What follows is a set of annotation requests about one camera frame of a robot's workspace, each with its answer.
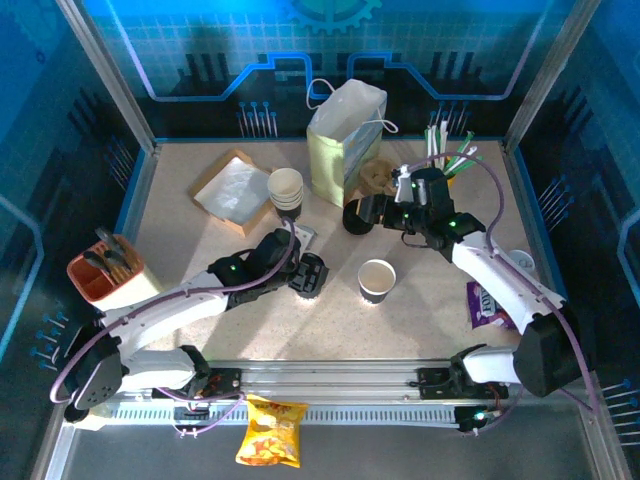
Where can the black white paper cup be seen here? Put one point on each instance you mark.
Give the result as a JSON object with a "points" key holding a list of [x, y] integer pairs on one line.
{"points": [[376, 277], [285, 181]]}

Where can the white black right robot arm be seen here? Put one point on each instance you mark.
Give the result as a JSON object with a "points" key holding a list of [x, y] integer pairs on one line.
{"points": [[500, 280]]}

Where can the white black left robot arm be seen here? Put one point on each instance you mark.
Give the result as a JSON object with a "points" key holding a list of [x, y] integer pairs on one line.
{"points": [[165, 310]]}

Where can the stack of black cup lids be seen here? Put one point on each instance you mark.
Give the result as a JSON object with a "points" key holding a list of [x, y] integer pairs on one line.
{"points": [[356, 232]]}

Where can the yellow straw holder cup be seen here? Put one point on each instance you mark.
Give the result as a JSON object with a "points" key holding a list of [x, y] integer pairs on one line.
{"points": [[451, 177]]}

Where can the stack of paper cups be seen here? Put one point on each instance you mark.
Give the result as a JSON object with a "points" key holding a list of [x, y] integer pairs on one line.
{"points": [[287, 207]]}

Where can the white paper napkin stack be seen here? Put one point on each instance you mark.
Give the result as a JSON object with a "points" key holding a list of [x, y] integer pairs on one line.
{"points": [[232, 192]]}

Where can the white plastic cup lid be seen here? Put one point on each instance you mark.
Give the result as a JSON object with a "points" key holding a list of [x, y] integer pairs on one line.
{"points": [[522, 261]]}

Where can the brown cardboard tray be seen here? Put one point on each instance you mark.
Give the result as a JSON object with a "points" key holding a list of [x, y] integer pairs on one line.
{"points": [[202, 187]]}

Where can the purple snack packet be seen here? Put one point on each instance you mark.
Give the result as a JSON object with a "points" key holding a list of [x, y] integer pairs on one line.
{"points": [[487, 307]]}

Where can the yellow chips bag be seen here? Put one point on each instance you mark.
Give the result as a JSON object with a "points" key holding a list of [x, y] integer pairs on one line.
{"points": [[270, 435]]}

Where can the small black controller board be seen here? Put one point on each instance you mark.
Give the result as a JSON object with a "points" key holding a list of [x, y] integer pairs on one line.
{"points": [[470, 419], [192, 407]]}

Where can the orange cream cutlery holder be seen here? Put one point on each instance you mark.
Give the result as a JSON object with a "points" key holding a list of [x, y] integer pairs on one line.
{"points": [[95, 285]]}

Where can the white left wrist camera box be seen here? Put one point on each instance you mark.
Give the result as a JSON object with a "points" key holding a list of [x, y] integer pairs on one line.
{"points": [[306, 236]]}

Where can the aluminium mounting rail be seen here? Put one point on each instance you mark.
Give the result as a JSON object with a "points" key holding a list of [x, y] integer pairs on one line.
{"points": [[325, 380]]}

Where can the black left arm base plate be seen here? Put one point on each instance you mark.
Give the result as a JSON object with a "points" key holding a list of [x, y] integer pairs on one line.
{"points": [[225, 382]]}

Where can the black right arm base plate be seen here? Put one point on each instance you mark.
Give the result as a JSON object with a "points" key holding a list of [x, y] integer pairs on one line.
{"points": [[435, 382]]}

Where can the aluminium frame post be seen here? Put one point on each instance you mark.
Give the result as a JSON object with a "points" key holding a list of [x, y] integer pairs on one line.
{"points": [[111, 75], [550, 75]]}

